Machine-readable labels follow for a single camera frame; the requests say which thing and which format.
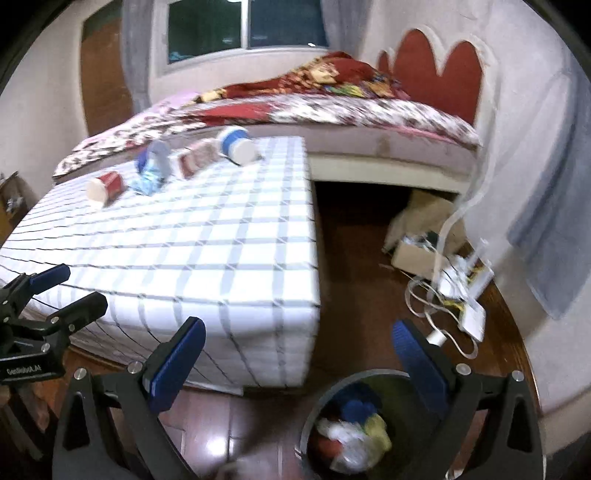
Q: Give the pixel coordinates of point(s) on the pink cloth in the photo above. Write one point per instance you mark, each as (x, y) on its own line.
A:
(152, 110)

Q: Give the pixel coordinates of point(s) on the flat white router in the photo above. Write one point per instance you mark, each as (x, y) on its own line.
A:
(473, 321)

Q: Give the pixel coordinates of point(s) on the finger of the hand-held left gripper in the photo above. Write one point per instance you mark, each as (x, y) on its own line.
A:
(48, 276)
(83, 309)

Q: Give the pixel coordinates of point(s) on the bed with floral sheet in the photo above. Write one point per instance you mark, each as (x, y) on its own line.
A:
(369, 124)

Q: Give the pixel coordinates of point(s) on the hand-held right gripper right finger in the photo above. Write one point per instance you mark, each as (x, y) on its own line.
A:
(422, 364)

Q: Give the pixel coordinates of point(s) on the white power strip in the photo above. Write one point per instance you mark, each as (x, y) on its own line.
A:
(436, 338)

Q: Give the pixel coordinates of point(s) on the red and white headboard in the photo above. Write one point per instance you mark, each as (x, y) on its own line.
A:
(438, 69)

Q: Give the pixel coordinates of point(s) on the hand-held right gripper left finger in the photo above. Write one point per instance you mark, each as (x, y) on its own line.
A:
(178, 360)

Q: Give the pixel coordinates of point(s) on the brown wooden door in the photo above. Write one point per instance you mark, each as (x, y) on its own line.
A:
(104, 78)

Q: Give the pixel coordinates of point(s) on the window with white frame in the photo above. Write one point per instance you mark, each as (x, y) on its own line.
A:
(231, 25)

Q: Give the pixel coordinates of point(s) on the red paper cup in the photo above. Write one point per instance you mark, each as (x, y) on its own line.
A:
(107, 187)

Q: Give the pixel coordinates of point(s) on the red printed blanket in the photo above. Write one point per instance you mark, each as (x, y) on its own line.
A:
(295, 76)

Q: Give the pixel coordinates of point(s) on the clear plastic bag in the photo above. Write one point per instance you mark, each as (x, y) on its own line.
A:
(344, 443)

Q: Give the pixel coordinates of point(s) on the colourful printed pillow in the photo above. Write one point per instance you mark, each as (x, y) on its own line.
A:
(369, 87)

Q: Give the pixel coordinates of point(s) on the black round trash bin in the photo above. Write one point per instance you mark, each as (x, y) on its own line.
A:
(318, 406)

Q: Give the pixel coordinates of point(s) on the red and white carton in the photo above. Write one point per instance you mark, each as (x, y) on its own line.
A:
(198, 159)

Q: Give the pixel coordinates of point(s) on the grey curtain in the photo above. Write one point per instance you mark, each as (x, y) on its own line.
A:
(344, 27)
(136, 55)
(549, 207)

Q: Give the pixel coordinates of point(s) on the white checkered tablecloth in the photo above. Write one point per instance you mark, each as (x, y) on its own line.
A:
(184, 249)

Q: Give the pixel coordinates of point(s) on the dark wooden furniture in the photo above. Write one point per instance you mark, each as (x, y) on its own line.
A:
(14, 203)

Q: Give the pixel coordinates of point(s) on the blue and white cup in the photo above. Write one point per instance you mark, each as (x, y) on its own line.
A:
(240, 145)

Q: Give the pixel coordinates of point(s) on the white router with antennas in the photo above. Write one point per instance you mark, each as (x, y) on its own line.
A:
(455, 277)

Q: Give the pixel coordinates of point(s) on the light blue face mask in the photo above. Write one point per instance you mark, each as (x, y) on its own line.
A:
(147, 183)

